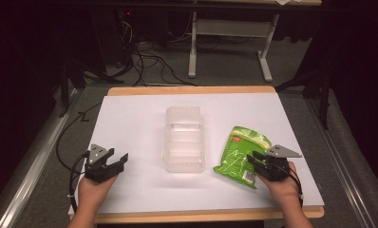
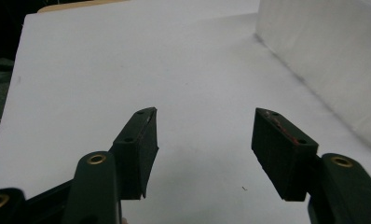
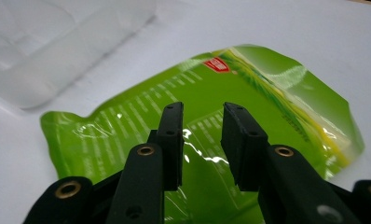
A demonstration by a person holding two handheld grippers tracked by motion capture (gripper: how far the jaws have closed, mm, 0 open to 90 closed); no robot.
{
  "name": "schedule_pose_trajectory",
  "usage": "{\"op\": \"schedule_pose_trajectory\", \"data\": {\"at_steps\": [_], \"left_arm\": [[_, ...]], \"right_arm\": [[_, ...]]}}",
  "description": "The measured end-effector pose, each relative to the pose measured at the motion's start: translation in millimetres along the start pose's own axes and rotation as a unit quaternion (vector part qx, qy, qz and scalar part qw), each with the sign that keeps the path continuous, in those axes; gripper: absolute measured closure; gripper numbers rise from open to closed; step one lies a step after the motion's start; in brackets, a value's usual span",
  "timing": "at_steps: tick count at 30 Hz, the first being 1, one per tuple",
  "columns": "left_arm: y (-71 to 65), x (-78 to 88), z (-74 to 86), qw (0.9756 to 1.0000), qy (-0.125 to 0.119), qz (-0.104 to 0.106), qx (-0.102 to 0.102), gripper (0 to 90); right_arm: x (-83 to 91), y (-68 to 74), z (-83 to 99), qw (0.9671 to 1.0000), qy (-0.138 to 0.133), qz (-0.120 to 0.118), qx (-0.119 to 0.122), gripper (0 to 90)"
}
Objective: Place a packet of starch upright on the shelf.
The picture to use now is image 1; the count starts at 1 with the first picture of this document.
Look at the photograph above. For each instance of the green snack bag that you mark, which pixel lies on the green snack bag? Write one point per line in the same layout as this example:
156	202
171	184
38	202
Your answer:
236	155

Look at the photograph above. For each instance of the black stand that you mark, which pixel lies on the black stand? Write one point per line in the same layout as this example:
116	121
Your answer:
79	74
317	85

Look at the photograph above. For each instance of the white metal desk frame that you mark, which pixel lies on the white metal desk frame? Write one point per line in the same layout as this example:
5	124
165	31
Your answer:
231	28

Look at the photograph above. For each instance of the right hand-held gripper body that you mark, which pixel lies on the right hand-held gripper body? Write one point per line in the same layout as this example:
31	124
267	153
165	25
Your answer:
274	164

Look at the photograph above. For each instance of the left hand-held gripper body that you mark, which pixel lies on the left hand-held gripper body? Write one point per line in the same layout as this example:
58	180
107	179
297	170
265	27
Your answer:
97	169

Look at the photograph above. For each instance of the dark computer tower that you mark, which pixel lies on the dark computer tower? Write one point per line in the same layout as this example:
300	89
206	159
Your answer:
125	31

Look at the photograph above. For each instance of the person's right hand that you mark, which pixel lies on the person's right hand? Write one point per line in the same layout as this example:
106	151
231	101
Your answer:
282	188

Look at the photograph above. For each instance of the white paper sheet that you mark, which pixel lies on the white paper sheet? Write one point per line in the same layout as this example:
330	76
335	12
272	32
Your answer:
146	126

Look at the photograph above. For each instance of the metal floor rail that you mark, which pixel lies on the metal floor rail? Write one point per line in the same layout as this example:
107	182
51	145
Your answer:
342	164
32	164

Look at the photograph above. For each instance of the person's left hand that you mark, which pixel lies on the person's left hand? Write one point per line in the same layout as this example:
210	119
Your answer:
93	191

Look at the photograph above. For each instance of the clear plastic container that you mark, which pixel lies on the clear plastic container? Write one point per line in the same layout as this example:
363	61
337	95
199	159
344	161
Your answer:
184	142

